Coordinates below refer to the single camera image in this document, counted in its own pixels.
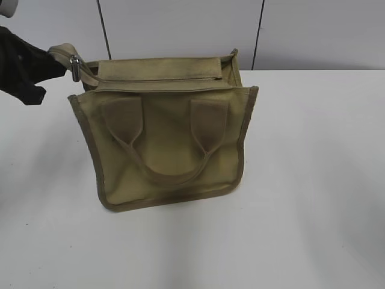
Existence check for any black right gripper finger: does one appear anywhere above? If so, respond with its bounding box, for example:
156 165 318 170
1 82 46 105

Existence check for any yellow canvas tote bag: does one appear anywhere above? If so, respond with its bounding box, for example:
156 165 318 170
49 43 259 212

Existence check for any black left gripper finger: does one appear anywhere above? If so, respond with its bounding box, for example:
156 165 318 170
1 26 66 86

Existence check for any silver metal zipper pull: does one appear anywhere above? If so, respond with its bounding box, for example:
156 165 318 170
70 55 81 82

